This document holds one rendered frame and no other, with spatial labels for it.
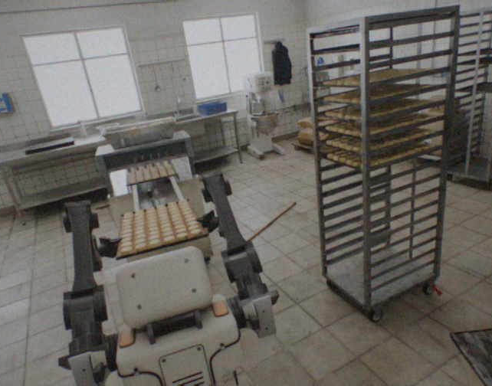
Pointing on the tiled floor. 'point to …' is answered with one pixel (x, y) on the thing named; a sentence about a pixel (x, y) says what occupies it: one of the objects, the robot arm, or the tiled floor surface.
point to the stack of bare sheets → (483, 353)
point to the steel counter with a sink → (184, 117)
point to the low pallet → (308, 147)
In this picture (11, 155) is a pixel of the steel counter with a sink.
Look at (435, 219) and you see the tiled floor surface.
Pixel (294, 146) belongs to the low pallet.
